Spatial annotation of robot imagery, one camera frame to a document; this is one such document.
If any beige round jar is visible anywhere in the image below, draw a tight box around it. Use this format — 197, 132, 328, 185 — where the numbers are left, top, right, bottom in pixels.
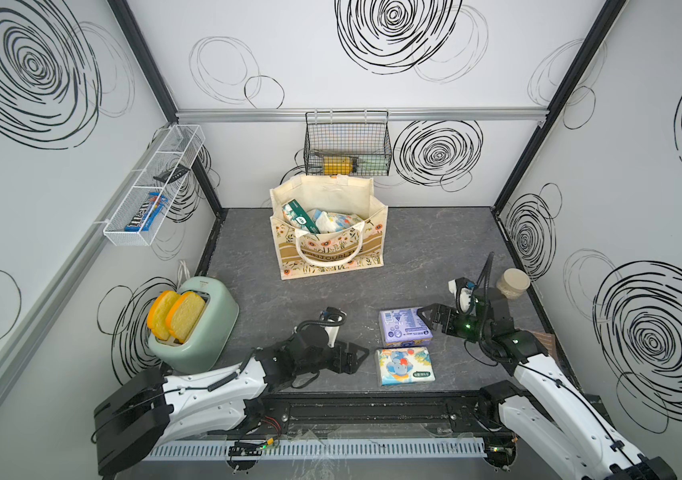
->
496, 268, 531, 300

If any yellow item in basket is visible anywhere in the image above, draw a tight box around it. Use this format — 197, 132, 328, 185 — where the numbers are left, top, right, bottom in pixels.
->
322, 156, 356, 176

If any purple tissue pack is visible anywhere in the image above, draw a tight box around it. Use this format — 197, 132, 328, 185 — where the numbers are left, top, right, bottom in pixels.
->
379, 307, 433, 348

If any yellow toast slice right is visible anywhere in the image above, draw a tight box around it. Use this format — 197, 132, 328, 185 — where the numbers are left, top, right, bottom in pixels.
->
165, 291, 206, 343

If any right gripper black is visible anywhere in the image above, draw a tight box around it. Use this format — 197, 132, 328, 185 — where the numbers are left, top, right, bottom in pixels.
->
417, 302, 490, 344

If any black wire basket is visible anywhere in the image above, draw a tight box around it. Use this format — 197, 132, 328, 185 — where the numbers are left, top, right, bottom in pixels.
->
303, 110, 393, 177

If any green item in basket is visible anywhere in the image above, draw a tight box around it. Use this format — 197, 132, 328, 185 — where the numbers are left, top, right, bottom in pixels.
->
356, 154, 391, 176

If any yellow toast slice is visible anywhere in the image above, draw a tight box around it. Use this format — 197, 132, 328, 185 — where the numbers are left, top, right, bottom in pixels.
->
165, 291, 206, 343
147, 290, 180, 341

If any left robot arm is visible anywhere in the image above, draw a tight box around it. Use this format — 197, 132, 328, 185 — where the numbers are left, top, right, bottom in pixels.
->
93, 325, 370, 477

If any green tissue pack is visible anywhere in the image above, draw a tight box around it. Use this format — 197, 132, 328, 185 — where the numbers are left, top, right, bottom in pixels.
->
281, 199, 320, 234

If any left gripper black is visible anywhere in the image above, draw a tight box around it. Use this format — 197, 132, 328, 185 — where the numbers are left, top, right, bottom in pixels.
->
294, 337, 370, 377

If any floral canvas tote bag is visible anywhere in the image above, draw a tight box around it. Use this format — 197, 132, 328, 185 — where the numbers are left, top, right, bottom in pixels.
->
270, 175, 388, 280

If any yellow toast slice left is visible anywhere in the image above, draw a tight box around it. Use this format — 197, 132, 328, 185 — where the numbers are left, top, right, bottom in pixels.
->
147, 290, 180, 341

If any blue candy packet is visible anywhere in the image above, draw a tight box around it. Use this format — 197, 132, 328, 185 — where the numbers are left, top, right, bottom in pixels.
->
124, 192, 167, 232

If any black remote control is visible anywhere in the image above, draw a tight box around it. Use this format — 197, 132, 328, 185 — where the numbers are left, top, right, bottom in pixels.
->
153, 164, 190, 184

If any green toaster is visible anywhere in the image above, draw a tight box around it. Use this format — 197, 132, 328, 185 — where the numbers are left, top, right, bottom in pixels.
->
148, 276, 240, 374

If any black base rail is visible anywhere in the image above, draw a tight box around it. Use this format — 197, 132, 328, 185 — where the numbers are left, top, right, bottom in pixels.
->
220, 391, 609, 436

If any grey cable duct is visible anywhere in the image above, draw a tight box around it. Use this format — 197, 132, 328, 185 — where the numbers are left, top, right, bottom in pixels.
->
146, 437, 487, 461

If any elephant tissue pack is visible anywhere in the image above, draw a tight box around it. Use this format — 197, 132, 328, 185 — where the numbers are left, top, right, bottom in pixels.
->
312, 209, 363, 234
376, 347, 436, 386

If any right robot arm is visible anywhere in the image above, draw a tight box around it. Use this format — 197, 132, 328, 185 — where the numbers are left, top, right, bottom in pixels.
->
417, 286, 676, 479

